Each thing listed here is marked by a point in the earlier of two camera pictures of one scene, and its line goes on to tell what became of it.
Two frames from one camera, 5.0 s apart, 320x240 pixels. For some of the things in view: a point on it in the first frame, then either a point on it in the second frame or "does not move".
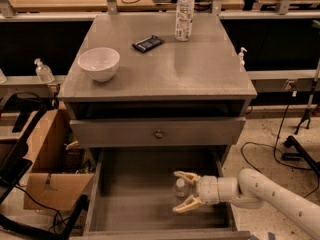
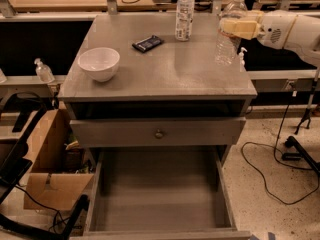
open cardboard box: x=58 y=175 does not move
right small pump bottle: x=241 y=60 does not move
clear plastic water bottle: x=182 y=190 -> x=227 y=47
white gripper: x=208 y=188 -> x=277 y=29
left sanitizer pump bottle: x=43 y=72 does not move
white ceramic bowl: x=101 y=63 does not move
